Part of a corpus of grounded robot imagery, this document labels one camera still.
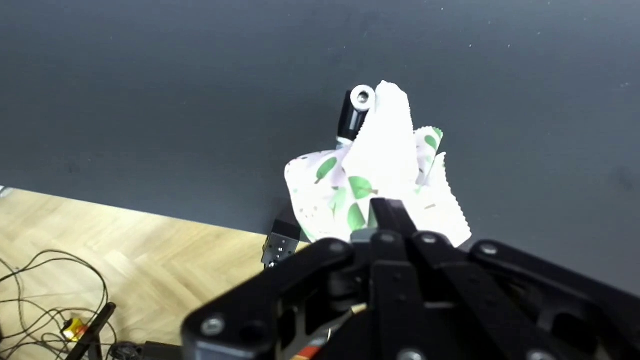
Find black cable bundle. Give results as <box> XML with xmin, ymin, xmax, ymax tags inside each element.
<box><xmin>0</xmin><ymin>248</ymin><xmax>115</xmax><ymax>360</ymax></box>

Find black rod with white tip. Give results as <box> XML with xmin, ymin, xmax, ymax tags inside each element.
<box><xmin>334</xmin><ymin>81</ymin><xmax>381</xmax><ymax>145</ymax></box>

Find small yellow object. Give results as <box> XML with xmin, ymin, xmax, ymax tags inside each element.
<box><xmin>63</xmin><ymin>313</ymin><xmax>90</xmax><ymax>340</ymax></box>

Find white cloth with green leaves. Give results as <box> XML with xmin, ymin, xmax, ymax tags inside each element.
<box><xmin>282</xmin><ymin>77</ymin><xmax>476</xmax><ymax>251</ymax></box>

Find black tripod leg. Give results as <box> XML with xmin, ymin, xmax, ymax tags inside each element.
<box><xmin>65</xmin><ymin>302</ymin><xmax>187</xmax><ymax>360</ymax></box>

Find black rod base clamp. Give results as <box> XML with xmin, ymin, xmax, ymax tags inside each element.
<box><xmin>262</xmin><ymin>218</ymin><xmax>311</xmax><ymax>269</ymax></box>

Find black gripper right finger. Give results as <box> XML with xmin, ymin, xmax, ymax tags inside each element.
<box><xmin>407</xmin><ymin>230</ymin><xmax>640</xmax><ymax>360</ymax></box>

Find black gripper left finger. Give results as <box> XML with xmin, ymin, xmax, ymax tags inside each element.
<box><xmin>181</xmin><ymin>196</ymin><xmax>428</xmax><ymax>360</ymax></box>

